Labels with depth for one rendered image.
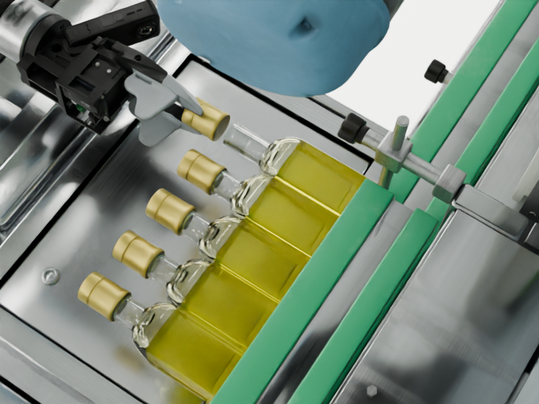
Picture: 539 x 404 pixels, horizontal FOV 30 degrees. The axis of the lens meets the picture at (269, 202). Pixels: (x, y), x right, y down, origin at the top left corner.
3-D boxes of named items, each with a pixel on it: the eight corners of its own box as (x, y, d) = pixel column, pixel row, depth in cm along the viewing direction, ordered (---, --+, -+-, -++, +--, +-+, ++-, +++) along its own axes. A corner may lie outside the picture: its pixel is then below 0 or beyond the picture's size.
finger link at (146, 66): (164, 101, 113) (105, 71, 116) (174, 90, 113) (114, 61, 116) (157, 75, 109) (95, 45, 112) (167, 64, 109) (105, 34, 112)
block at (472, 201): (509, 252, 100) (447, 217, 102) (535, 212, 92) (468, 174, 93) (492, 280, 99) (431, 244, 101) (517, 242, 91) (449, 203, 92)
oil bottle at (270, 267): (388, 328, 106) (220, 224, 110) (396, 309, 101) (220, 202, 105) (361, 371, 104) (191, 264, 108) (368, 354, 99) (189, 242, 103)
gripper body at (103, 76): (105, 140, 116) (22, 90, 118) (149, 88, 119) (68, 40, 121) (97, 106, 109) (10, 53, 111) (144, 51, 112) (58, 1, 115)
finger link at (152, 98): (177, 145, 109) (111, 111, 112) (208, 107, 112) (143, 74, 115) (172, 129, 107) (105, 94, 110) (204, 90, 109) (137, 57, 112)
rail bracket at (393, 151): (443, 225, 104) (340, 164, 106) (480, 146, 88) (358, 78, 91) (429, 248, 102) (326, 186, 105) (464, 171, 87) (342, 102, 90)
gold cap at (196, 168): (228, 175, 112) (196, 155, 113) (226, 162, 108) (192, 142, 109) (210, 199, 111) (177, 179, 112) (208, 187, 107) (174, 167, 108)
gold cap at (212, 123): (230, 124, 115) (199, 106, 116) (230, 108, 112) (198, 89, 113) (212, 147, 113) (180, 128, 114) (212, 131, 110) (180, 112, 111)
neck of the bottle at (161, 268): (182, 271, 107) (146, 248, 108) (181, 260, 104) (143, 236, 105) (166, 292, 106) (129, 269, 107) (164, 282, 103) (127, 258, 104)
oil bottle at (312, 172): (441, 244, 110) (278, 148, 115) (451, 224, 105) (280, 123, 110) (416, 284, 108) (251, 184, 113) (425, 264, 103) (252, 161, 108)
